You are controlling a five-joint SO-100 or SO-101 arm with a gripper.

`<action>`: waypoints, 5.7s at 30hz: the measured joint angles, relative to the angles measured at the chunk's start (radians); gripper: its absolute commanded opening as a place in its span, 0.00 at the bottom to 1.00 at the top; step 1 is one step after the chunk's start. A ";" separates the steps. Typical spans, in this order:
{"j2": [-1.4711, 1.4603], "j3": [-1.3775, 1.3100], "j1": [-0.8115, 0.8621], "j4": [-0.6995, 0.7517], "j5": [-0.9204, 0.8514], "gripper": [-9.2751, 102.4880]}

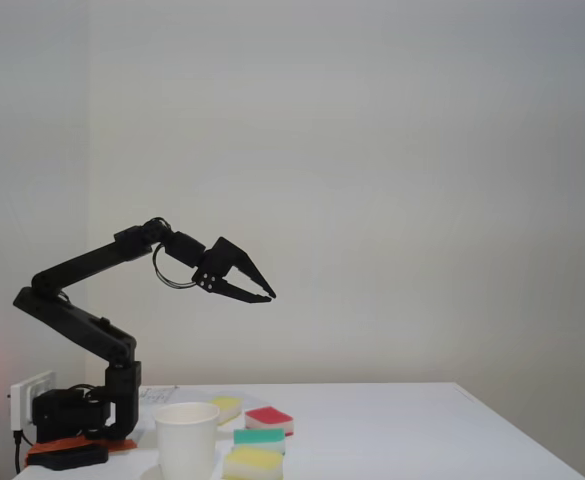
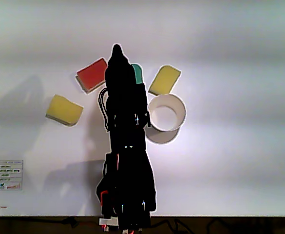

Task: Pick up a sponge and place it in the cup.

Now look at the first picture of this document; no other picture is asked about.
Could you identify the yellow sponge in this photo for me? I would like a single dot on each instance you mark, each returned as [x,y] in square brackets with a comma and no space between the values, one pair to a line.
[228,406]
[252,460]

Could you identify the printed paper label sheet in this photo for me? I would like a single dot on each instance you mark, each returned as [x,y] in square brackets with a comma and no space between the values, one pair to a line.
[159,395]

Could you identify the red sponge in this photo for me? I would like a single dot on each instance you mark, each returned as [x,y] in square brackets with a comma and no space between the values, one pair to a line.
[269,417]

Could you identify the green sponge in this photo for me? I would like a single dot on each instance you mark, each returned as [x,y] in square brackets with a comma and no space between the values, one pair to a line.
[259,436]

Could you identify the white paper cup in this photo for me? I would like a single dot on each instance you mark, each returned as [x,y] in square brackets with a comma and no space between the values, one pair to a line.
[187,445]

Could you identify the black clamp block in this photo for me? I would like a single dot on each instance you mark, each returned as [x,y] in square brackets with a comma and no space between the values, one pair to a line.
[72,456]

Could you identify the white power socket block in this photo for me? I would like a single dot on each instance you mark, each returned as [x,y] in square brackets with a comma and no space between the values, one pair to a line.
[22,400]

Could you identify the orange base plate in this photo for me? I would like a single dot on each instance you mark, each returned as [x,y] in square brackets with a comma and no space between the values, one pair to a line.
[122,445]

